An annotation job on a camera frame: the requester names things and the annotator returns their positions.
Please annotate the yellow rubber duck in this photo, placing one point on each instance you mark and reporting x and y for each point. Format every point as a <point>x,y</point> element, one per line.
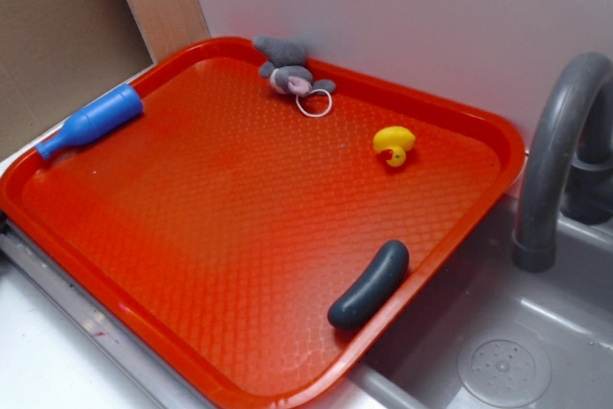
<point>391,145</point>

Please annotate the red plastic tray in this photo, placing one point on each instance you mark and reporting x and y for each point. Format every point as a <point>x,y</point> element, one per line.
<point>221,224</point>

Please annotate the grey plush mouse toy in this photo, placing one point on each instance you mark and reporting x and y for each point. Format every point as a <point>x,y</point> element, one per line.
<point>285,69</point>

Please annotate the dark grey toy sausage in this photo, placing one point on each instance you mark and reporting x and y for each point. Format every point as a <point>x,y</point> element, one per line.
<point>373,288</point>

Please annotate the blue plastic toy bottle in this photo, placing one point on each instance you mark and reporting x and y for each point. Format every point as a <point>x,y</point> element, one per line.
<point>95,120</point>

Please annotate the grey plastic sink basin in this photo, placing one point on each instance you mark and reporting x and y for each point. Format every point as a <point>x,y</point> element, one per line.
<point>485,334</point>

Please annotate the grey plastic faucet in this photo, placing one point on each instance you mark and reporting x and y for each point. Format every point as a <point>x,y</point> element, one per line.
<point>569,167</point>

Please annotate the brown cardboard panel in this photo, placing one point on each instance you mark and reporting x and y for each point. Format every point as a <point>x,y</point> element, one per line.
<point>58,55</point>

